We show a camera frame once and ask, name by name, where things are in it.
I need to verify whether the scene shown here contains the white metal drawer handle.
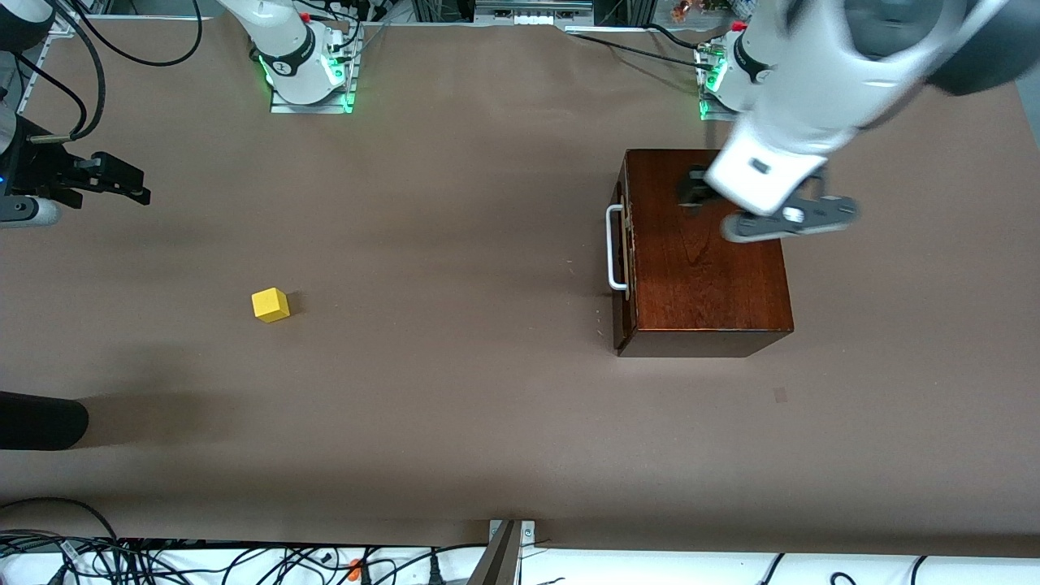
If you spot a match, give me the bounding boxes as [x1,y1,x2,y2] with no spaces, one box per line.
[606,205,631,292]

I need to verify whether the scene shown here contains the light wood drawer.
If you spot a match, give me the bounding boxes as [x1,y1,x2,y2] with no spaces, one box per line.
[615,175,636,346]

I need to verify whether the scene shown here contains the yellow cube block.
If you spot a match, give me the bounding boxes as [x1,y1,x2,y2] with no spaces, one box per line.
[252,288,291,324]

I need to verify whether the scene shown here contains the dark brown wooden cabinet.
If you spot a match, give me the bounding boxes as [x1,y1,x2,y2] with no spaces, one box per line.
[613,149,795,358]

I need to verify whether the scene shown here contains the white power strip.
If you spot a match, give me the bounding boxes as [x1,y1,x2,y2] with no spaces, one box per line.
[474,0,596,25]

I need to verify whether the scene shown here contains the black cylindrical object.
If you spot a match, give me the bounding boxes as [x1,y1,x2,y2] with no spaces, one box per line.
[0,390,89,451]

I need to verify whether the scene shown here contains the brown table cover sheet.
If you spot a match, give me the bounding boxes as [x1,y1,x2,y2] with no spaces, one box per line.
[0,16,1040,557]

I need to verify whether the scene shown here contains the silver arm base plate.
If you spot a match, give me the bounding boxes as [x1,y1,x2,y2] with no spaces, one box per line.
[699,45,756,123]
[270,24,360,115]

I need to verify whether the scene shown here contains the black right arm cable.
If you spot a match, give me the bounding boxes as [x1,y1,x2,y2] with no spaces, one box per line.
[12,0,204,141]

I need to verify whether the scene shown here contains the aluminium frame rail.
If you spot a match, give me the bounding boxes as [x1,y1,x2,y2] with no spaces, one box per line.
[0,10,82,106]

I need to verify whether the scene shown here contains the black base cable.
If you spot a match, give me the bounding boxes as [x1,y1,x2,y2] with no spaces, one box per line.
[565,31,716,70]
[646,23,716,54]

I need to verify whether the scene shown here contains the silver corner bracket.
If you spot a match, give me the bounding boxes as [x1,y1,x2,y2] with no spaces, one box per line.
[487,520,537,585]

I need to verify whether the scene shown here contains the tangled black cables bundle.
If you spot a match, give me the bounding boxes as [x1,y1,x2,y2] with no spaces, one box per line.
[0,528,366,585]

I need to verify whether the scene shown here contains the dark metal post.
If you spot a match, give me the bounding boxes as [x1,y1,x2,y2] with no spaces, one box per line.
[467,522,522,585]

